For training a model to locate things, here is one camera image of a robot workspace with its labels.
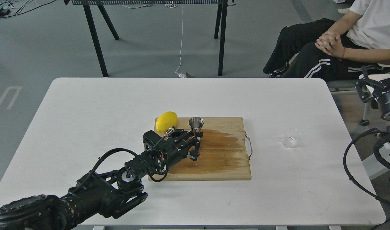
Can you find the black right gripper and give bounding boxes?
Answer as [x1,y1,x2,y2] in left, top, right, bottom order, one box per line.
[355,65,390,121]

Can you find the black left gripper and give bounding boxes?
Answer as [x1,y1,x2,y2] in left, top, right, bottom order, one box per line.
[141,128,202,171]

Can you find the steel jigger measuring cup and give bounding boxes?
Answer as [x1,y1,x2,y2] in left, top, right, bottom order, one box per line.
[189,117,204,136]

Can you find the clear glass cup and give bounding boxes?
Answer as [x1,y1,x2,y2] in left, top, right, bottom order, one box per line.
[281,128,301,149]

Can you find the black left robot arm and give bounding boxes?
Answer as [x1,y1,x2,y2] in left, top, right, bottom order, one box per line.
[0,127,204,230]

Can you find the person's clasped hands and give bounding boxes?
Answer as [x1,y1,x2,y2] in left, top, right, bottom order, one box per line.
[315,32,345,59]

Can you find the yellow lemon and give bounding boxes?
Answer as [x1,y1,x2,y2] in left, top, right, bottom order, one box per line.
[155,111,178,133]

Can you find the wooden cutting board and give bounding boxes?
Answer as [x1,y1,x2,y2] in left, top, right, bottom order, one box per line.
[165,117,252,181]

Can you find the seated person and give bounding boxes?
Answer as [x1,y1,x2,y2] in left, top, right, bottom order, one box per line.
[262,0,390,82]

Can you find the black trestle table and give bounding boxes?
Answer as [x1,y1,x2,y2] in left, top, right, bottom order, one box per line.
[64,0,235,77]

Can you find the white power cable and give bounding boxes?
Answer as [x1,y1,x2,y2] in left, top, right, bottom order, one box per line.
[174,3,193,78]

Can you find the cables on floor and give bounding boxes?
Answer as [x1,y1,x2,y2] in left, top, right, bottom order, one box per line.
[0,0,56,23]

